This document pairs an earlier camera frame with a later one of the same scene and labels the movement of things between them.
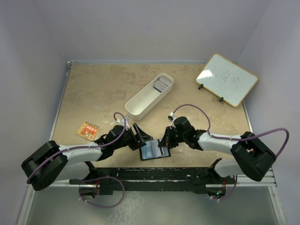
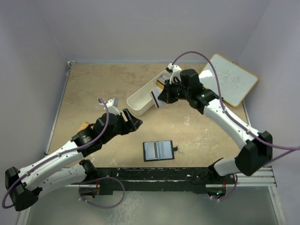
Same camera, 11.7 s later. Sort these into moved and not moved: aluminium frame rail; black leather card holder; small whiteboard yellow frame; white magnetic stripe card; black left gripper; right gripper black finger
Moved: black left gripper; right gripper black finger; black leather card holder; white magnetic stripe card
Not moved: small whiteboard yellow frame; aluminium frame rail
